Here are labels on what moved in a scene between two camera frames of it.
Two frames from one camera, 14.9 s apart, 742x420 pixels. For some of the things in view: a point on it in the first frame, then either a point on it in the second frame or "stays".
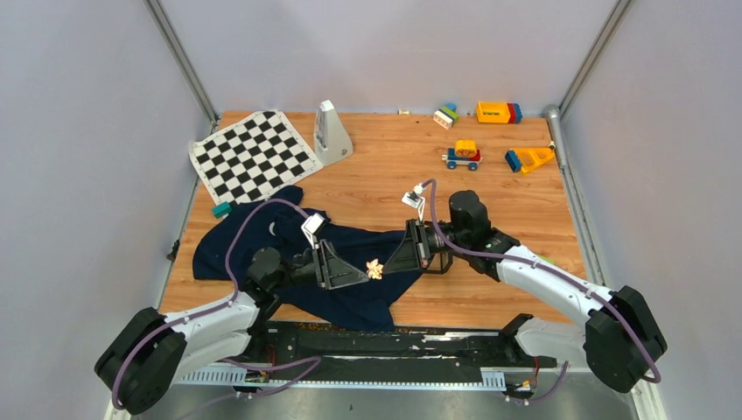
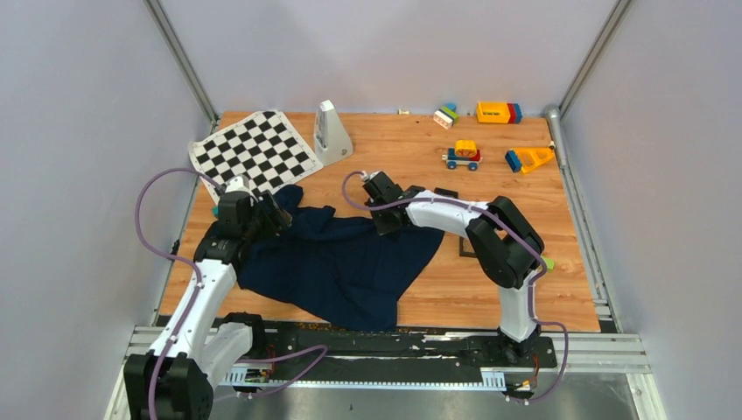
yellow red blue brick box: [499, 112] stays
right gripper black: [409, 255] -> [382, 227]
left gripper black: [332, 271] -> [276, 221]
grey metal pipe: [553, 115] stays
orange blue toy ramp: [522, 159] stays
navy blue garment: [223, 253] stays
